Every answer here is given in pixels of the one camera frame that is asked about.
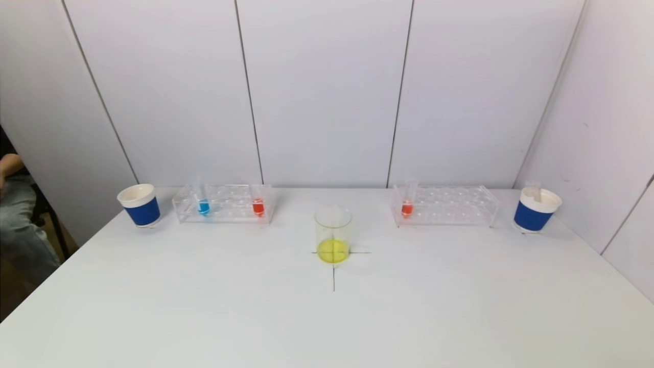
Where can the test tube with yellow pigment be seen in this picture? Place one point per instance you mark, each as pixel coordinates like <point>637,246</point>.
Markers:
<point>534,191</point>

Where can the test tube with red liquid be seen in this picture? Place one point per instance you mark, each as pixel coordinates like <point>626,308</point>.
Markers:
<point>407,208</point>
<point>258,207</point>

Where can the seated person in grey trousers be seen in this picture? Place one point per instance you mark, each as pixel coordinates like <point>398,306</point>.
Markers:
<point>23,240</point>

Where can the test tube with blue liquid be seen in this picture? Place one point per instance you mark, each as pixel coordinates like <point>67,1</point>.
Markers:
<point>204,207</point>

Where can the clear glass beaker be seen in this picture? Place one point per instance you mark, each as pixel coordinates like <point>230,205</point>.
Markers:
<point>333,250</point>

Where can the blue white paper cup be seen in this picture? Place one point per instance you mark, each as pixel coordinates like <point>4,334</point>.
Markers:
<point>143,210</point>
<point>531,217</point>

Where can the clear acrylic test tube rack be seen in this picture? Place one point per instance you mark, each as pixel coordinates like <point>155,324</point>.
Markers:
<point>230,209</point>
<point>449,207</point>

